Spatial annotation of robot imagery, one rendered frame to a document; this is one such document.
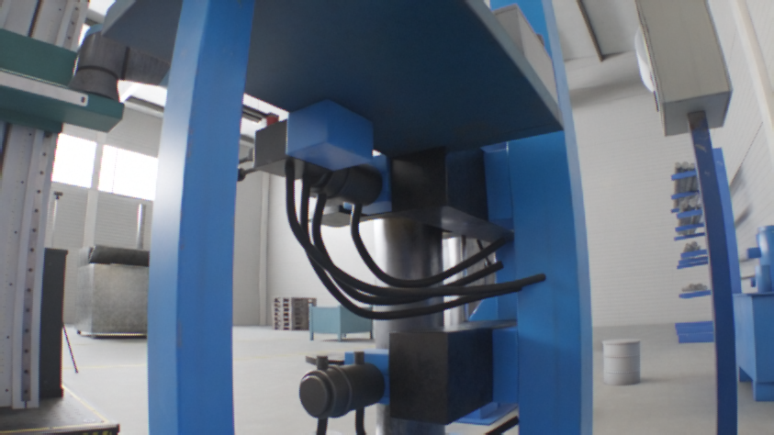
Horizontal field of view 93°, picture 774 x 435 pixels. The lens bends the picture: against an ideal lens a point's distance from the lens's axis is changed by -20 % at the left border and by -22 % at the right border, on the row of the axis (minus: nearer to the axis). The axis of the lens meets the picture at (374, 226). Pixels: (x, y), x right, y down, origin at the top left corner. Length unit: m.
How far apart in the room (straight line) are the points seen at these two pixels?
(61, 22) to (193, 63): 1.44
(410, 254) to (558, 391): 0.56
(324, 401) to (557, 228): 0.67
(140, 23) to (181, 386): 0.46
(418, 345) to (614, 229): 11.13
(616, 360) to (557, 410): 2.55
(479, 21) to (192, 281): 0.46
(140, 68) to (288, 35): 1.04
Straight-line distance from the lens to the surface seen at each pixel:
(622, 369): 3.70
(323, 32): 0.63
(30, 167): 1.65
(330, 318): 9.36
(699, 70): 1.43
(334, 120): 0.80
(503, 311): 1.58
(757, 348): 3.08
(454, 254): 2.72
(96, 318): 8.86
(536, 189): 1.18
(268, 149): 0.90
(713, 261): 1.41
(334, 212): 1.19
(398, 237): 1.34
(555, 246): 1.15
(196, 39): 0.48
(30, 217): 1.62
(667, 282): 11.82
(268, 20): 0.62
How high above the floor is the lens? 0.66
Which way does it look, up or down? 10 degrees up
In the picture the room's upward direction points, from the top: 1 degrees counter-clockwise
